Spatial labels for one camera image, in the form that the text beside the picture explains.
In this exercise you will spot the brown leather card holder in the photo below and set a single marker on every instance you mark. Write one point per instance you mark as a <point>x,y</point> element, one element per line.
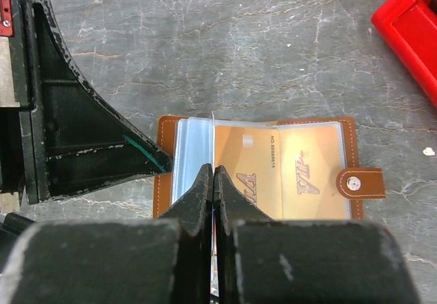
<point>191,141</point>

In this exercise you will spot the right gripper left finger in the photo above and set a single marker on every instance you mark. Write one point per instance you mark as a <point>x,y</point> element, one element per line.
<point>163,260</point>

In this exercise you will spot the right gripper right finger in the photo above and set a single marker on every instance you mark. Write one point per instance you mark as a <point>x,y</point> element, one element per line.
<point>261,260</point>

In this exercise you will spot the red plastic bin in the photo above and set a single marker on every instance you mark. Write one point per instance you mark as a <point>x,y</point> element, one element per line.
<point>409,28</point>

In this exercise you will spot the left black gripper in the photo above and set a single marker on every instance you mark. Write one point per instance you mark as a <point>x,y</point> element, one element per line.
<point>79,142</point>

